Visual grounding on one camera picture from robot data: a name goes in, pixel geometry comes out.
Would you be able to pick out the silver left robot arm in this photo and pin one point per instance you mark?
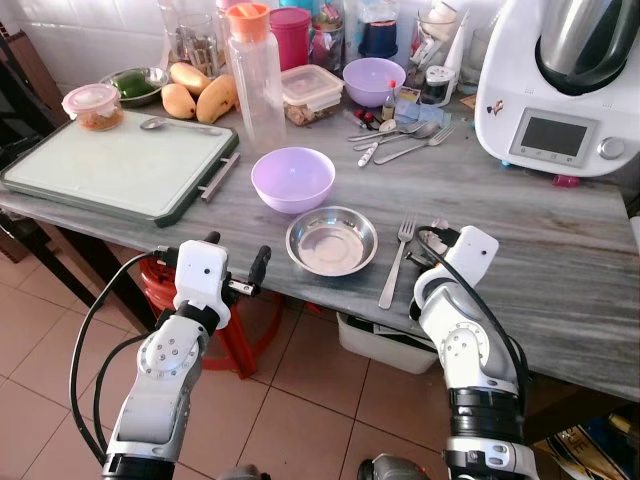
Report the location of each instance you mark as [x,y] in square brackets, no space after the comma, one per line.
[165,372]

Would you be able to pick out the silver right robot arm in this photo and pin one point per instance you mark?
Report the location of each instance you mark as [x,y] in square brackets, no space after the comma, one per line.
[466,348]

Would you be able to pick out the long steel fork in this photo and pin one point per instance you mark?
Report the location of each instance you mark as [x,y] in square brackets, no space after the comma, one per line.
[398,262]

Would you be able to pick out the shallow steel dish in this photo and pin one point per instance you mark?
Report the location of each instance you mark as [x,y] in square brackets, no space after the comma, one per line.
[331,243]

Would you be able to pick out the large purple plastic bowl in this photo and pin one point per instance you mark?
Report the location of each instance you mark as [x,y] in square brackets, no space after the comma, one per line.
[292,178]

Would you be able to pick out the white plastic bin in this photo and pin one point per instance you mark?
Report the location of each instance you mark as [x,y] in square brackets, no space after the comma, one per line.
[385,345]

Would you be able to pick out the short steel fork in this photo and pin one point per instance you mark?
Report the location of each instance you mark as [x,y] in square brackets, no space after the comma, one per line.
[415,148]

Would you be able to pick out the white green-rimmed cutting board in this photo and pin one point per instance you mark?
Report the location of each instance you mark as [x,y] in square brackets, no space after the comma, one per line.
[115,165]

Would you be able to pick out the steel spoon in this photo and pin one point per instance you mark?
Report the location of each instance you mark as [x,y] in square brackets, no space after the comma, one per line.
[155,124]

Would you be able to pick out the steel tablespoon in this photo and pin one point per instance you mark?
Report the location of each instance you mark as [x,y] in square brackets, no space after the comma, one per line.
[405,132]

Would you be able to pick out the yellow mango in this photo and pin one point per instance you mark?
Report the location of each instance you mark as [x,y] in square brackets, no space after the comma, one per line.
[189,78]
[178,101]
[217,99]

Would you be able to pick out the clear bottle with orange cap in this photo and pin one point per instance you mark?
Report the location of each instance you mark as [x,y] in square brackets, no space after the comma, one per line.
[255,90]

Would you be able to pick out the tiny red-capped bottle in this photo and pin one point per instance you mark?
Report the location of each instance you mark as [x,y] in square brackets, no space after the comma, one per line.
[388,102]

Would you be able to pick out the steel bowl with green vegetable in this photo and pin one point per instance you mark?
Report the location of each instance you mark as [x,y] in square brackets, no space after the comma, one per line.
[135,86]

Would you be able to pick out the clear square lidded food box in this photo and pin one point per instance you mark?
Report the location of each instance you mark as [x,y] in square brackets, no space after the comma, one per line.
[312,92]

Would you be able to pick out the small pink-lidded food tub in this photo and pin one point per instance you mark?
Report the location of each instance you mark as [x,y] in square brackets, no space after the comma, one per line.
[93,106]

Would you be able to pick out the small purple plastic bowl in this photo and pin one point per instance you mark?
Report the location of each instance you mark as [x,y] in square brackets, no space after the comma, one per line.
[374,82]

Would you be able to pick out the white slim bottle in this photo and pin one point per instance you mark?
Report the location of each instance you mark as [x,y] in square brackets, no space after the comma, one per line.
[456,60]

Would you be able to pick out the glass jar with brown contents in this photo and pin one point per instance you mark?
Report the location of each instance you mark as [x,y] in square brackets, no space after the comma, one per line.
[195,40]

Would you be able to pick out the white kitchen food processor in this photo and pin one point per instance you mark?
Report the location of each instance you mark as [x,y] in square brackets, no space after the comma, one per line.
[560,90]

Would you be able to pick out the magenta plastic canister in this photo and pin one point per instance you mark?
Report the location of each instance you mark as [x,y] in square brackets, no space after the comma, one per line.
[292,38]

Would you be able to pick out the dark wooden chair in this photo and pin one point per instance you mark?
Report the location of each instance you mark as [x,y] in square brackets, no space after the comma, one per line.
[20,110]

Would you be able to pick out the dark blue jar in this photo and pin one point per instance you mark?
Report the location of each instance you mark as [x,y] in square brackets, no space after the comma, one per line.
[379,35]

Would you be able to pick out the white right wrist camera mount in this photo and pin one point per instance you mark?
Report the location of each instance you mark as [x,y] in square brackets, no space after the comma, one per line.
[472,256]

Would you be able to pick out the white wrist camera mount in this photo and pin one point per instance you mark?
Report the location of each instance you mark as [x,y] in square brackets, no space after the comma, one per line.
[203,277]
[472,256]

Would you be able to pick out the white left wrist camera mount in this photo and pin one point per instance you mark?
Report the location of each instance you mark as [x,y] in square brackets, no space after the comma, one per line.
[203,277]

